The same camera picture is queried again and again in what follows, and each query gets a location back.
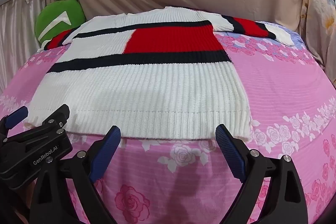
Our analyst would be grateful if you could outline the green round cushion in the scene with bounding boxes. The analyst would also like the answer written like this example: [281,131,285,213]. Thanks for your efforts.
[35,0,87,46]

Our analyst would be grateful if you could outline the pink floral blanket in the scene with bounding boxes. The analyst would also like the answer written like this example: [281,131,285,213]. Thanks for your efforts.
[0,14,336,224]

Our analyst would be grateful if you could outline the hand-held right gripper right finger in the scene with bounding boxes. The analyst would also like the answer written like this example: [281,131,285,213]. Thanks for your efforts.
[215,124,309,224]

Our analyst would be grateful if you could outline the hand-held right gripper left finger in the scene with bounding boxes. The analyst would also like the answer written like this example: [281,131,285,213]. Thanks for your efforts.
[33,125,127,224]

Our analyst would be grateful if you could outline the pale floral cloth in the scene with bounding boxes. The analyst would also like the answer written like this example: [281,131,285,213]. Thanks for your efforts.
[299,0,336,84]

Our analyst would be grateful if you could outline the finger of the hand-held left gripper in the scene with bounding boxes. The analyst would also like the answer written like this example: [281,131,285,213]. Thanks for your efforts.
[0,106,29,136]
[39,104,71,130]

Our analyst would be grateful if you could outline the white satin curtain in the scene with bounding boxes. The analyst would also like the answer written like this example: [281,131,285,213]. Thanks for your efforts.
[0,0,54,94]

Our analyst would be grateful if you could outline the white red navy knit sweater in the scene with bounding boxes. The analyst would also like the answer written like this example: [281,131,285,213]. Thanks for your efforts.
[24,6,296,141]

